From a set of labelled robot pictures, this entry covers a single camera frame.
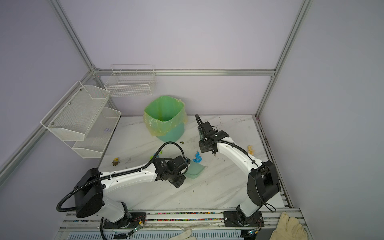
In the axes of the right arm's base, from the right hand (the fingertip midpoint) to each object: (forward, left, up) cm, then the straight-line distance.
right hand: (204, 145), depth 86 cm
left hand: (-19, +14, -7) cm, 25 cm away
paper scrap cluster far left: (+2, +29, -13) cm, 32 cm away
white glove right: (-39, -40, -14) cm, 58 cm away
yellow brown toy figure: (-6, +57, -11) cm, 58 cm away
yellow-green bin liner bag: (+29, +29, -3) cm, 41 cm away
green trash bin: (+9, +20, -3) cm, 22 cm away
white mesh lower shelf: (+7, +67, -1) cm, 68 cm away
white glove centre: (-42, +10, -14) cm, 45 cm away
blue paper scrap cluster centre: (-2, +4, -13) cm, 14 cm away
